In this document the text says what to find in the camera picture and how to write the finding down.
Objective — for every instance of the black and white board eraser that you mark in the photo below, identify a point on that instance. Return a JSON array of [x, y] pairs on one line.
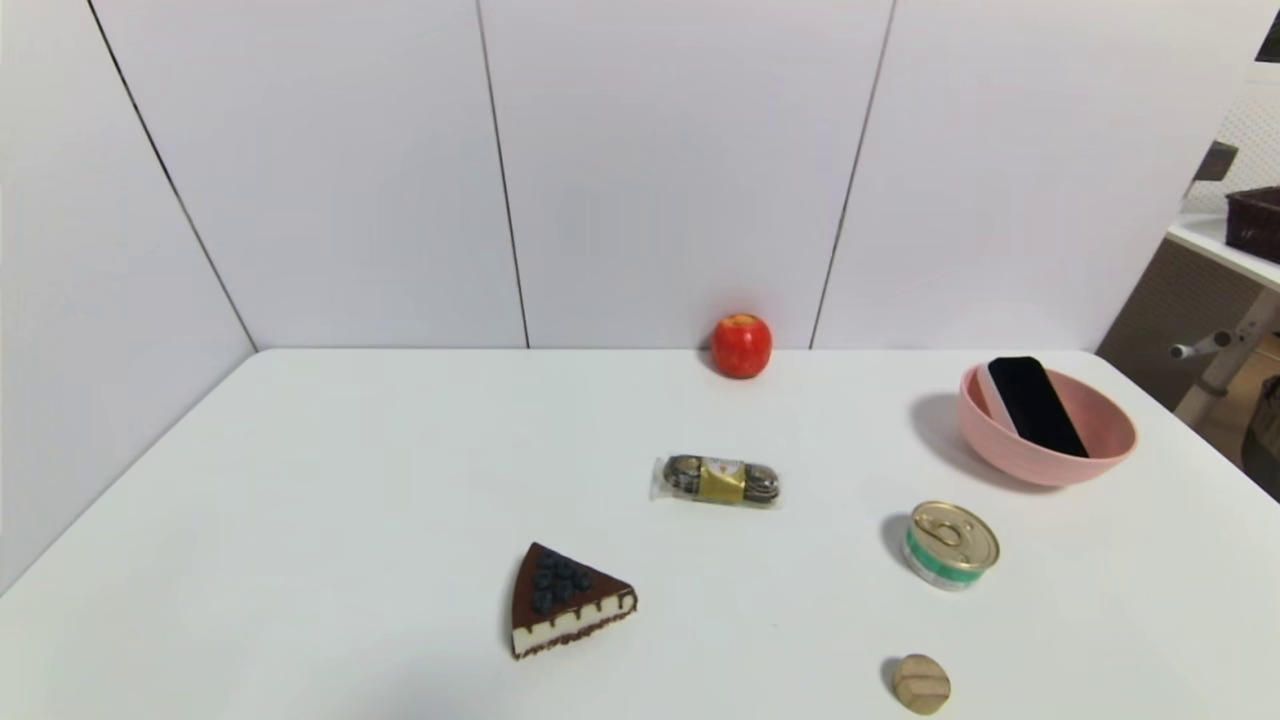
[[1035, 405]]

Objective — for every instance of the pink bowl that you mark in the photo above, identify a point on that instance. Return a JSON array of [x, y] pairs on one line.
[[1030, 460]]

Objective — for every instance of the red apple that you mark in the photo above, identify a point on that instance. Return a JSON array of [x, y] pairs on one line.
[[741, 346]]

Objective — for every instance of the wrapped chocolate balls pack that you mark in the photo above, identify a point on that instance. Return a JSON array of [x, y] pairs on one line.
[[716, 480]]

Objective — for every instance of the blueberry chocolate cake slice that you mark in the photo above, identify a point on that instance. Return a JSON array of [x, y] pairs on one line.
[[560, 600]]

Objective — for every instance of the green tin can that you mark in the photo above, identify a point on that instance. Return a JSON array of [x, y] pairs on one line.
[[950, 550]]

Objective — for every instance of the brown walnut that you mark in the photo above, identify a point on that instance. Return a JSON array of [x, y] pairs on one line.
[[921, 684]]

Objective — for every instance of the brown perforated panel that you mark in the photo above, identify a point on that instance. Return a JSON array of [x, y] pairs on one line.
[[1160, 310]]

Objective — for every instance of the white side table top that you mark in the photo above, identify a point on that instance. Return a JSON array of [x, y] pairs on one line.
[[1215, 240]]

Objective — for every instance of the dark grey block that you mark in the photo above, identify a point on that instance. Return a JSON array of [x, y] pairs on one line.
[[1215, 160]]

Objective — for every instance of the dark brown basket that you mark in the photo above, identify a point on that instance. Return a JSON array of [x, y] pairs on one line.
[[1256, 222]]

